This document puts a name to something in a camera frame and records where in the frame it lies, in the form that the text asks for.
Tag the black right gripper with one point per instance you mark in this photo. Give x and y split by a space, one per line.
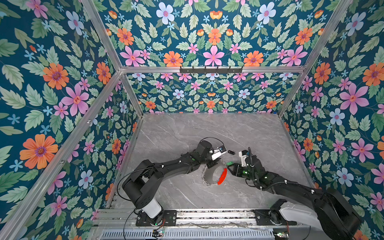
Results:
236 168

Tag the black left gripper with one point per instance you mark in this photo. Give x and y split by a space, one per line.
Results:
213 162

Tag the metal keyring holder red handle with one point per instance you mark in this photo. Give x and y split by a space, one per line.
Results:
216 175

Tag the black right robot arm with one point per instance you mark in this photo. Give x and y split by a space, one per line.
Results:
337 217

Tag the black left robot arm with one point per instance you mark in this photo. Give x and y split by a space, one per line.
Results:
143 183

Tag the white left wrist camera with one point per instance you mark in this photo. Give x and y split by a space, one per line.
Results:
217 153

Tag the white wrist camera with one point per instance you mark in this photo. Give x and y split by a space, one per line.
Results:
217 153
243 156

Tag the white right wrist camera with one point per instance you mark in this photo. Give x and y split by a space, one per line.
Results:
243 156

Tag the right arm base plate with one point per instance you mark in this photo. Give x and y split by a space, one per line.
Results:
268 217

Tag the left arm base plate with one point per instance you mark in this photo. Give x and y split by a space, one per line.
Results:
164 218

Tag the black hook rail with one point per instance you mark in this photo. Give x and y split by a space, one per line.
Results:
210 70

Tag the aluminium mounting rail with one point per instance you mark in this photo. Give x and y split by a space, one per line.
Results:
209 217

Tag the white vented cable duct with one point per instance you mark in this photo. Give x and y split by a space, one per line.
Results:
188 234

